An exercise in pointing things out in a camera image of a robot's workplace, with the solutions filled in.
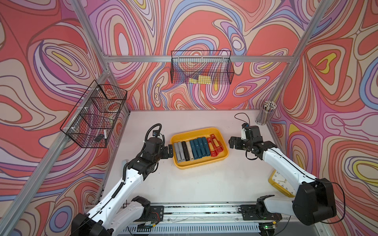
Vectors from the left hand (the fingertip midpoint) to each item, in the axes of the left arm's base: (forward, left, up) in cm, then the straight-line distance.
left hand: (166, 146), depth 80 cm
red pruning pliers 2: (+8, -33, -14) cm, 37 cm away
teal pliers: (+6, -18, -12) cm, 23 cm away
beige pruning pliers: (+5, -13, -13) cm, 19 cm away
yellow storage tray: (-3, -21, -11) cm, 24 cm away
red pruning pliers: (+5, -29, -16) cm, 33 cm away
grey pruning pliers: (+3, -5, -13) cm, 14 cm away
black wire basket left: (+5, +38, +13) cm, 41 cm away
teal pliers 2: (+9, -23, -13) cm, 28 cm away
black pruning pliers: (+5, -10, -13) cm, 17 cm away
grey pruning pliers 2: (+4, -8, -13) cm, 16 cm away
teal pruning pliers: (+6, -16, -13) cm, 21 cm away
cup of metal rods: (+30, -66, -9) cm, 73 cm away
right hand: (+4, -41, -5) cm, 41 cm away
